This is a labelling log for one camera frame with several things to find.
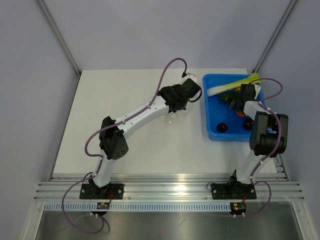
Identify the clear zip top bag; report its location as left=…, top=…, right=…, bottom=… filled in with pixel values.
left=159, top=102, right=195, bottom=125

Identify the orange persimmon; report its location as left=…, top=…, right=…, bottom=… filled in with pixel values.
left=235, top=110, right=248, bottom=118

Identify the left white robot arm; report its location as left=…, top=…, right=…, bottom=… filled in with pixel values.
left=90, top=77, right=202, bottom=199

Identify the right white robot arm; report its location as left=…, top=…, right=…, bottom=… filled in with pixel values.
left=226, top=82, right=289, bottom=198

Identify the green white leek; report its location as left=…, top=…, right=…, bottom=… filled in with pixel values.
left=203, top=73, right=261, bottom=97

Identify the toy pineapple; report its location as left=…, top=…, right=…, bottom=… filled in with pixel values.
left=218, top=90, right=240, bottom=103

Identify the dark purple plum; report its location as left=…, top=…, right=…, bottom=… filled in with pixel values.
left=216, top=122, right=228, bottom=134
left=242, top=118, right=254, bottom=131

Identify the blue plastic bin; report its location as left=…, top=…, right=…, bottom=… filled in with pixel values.
left=202, top=78, right=253, bottom=142

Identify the right small circuit board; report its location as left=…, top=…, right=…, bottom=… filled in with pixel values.
left=230, top=202, right=247, bottom=214

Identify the small circuit board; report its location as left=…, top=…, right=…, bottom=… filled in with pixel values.
left=97, top=202, right=110, bottom=210
left=230, top=202, right=247, bottom=214

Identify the left small circuit board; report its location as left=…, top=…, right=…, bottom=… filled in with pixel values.
left=97, top=202, right=110, bottom=210

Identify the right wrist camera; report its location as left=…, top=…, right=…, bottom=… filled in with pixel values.
left=254, top=84, right=261, bottom=100

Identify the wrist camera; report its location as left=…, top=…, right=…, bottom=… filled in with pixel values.
left=181, top=72, right=197, bottom=82
left=254, top=84, right=261, bottom=100

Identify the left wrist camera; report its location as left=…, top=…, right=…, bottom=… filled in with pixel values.
left=181, top=72, right=197, bottom=82

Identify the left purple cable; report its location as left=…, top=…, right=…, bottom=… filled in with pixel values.
left=60, top=58, right=188, bottom=235

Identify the purple cable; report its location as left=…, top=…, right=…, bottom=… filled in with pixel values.
left=246, top=78, right=285, bottom=218
left=60, top=58, right=188, bottom=235

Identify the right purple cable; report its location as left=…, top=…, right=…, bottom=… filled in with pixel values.
left=246, top=78, right=285, bottom=218

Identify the aluminium mounting rail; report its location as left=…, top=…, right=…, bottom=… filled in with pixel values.
left=33, top=173, right=305, bottom=202

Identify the right aluminium frame post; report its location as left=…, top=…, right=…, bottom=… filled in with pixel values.
left=252, top=0, right=300, bottom=73

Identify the aluminium frame post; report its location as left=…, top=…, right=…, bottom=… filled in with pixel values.
left=35, top=0, right=82, bottom=79
left=252, top=0, right=300, bottom=73

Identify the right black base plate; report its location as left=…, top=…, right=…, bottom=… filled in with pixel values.
left=209, top=183, right=257, bottom=200

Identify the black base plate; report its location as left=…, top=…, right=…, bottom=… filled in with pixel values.
left=209, top=183, right=257, bottom=200
left=79, top=183, right=124, bottom=200

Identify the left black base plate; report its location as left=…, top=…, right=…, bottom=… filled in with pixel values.
left=79, top=183, right=124, bottom=200

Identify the white slotted cable duct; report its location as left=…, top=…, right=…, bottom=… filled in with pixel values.
left=44, top=201, right=231, bottom=212

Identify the left aluminium frame post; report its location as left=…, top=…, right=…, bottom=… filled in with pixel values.
left=35, top=0, right=82, bottom=79

